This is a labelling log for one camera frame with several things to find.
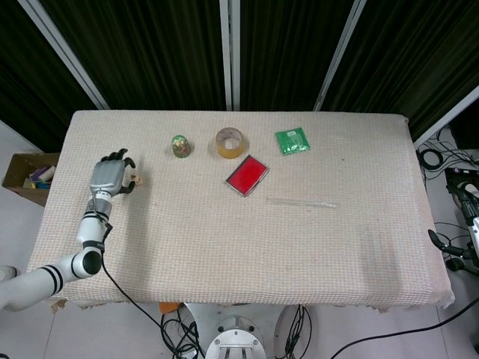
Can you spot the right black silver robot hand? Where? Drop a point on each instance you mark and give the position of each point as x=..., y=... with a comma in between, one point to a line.
x=466, y=260

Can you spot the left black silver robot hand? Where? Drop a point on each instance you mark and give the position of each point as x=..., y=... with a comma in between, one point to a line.
x=106, y=175

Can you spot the wooden chess piece red mark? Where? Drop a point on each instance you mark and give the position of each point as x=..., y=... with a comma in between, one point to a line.
x=139, y=182

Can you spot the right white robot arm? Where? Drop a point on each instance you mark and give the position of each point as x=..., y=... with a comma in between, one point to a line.
x=476, y=228

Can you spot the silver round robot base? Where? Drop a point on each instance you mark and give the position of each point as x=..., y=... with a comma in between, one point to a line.
x=235, y=344

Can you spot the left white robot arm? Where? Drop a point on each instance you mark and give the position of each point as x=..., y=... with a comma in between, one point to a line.
x=90, y=228

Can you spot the black grey machine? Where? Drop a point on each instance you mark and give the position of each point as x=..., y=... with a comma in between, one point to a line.
x=462, y=185

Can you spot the gold green bell-shaped ornament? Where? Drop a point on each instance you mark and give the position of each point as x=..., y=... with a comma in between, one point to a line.
x=181, y=147

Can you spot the brown cardboard box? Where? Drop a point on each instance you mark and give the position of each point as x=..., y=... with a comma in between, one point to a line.
x=18, y=187

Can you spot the yellow packing tape roll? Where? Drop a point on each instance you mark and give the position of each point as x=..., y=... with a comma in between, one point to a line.
x=224, y=150

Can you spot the black equipment case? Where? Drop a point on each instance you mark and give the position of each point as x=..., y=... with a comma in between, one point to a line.
x=466, y=131

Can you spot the dark green curtain panel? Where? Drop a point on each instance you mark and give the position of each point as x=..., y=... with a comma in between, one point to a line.
x=288, y=48
x=149, y=48
x=411, y=48
x=22, y=75

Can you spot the red ink pad case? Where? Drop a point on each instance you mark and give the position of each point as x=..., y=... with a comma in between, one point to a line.
x=247, y=175

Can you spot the orange tag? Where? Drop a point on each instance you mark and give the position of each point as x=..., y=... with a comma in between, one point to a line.
x=167, y=307

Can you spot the beige waffle tablecloth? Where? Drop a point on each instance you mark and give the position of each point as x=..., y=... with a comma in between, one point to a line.
x=239, y=239

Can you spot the clear wrapped straw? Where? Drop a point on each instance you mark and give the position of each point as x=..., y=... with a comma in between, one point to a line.
x=299, y=202

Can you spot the silver robot chassis plate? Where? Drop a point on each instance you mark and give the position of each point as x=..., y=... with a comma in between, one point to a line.
x=295, y=329

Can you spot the green foil packet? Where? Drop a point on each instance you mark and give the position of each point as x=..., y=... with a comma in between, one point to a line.
x=293, y=141

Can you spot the white frame post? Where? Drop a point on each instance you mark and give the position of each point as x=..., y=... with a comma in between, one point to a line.
x=224, y=56
x=341, y=56
x=67, y=56
x=445, y=119

